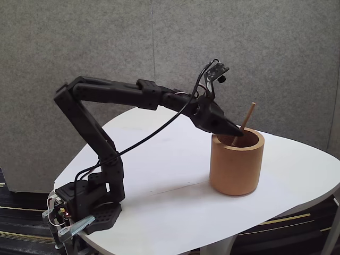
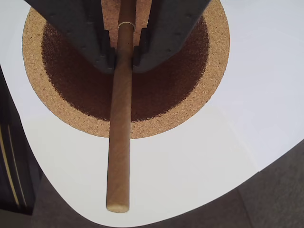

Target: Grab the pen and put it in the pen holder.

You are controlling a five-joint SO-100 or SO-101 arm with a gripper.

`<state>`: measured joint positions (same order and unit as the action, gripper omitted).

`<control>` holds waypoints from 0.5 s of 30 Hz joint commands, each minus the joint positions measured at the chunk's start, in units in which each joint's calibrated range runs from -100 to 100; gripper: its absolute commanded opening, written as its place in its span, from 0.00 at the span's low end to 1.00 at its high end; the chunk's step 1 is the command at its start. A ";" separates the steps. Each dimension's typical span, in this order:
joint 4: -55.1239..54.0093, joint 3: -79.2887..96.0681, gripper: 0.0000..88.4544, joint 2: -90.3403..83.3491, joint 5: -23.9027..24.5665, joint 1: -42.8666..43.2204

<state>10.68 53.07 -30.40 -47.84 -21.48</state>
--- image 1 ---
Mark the controller board with red light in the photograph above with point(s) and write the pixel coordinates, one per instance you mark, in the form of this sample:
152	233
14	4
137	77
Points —
61	211

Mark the white table leg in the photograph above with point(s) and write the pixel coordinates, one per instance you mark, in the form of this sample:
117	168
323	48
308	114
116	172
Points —
212	248
329	233

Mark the grey metal table clamp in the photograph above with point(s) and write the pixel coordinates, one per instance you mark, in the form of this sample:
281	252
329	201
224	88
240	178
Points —
79	224

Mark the bare circuit board camera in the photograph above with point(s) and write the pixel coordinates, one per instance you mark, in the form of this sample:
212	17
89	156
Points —
216	69

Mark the brown cylindrical pen holder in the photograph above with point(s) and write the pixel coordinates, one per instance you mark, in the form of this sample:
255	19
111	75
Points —
233	170

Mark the beige wooden pen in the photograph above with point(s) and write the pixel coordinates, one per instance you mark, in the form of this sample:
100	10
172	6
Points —
248	115

